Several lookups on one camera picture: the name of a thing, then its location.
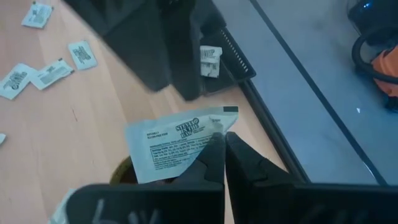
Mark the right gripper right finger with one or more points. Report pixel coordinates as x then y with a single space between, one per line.
295 205

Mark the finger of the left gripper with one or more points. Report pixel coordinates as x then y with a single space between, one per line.
146 49
186 56

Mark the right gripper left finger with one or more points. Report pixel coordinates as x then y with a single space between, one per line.
155 205

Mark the black mesh bin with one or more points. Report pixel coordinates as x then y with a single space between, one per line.
236 53

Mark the orange object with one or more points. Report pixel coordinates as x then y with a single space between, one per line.
387 67

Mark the black device with blue light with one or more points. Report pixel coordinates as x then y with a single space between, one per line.
373 18

